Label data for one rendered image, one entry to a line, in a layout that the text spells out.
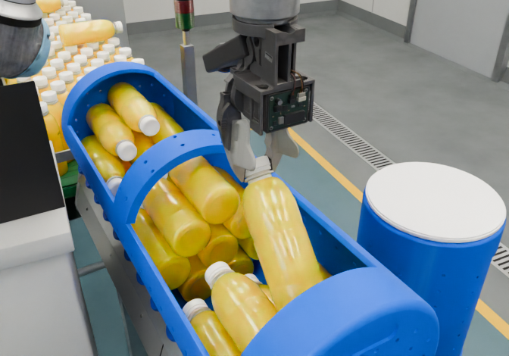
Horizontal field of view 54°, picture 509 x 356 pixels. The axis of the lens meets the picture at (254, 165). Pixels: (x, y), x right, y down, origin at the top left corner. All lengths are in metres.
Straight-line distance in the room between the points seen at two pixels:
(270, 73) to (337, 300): 0.25
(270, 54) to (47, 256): 0.48
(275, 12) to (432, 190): 0.69
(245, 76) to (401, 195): 0.60
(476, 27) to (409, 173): 3.80
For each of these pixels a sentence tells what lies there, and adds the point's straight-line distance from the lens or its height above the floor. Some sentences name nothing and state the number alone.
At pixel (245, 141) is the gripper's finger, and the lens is 0.59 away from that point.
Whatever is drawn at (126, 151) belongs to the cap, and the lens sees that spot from 1.06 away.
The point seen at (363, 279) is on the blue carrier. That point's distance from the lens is 0.58.
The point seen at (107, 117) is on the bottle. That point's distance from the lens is 1.14.
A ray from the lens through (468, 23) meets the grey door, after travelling 4.96.
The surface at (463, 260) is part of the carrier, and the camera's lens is 1.03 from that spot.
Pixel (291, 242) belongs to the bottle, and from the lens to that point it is 0.62.
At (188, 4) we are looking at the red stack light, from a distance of 1.68.
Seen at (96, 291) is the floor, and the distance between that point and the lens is 2.38.
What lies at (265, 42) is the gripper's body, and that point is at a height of 1.47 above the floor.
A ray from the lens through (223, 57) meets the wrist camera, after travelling 0.61.
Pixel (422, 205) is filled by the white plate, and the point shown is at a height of 1.04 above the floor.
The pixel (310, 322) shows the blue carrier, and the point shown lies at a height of 1.23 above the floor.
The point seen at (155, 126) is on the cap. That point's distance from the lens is 1.06.
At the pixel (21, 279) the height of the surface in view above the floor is 1.07.
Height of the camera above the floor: 1.63
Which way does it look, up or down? 31 degrees down
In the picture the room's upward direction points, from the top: straight up
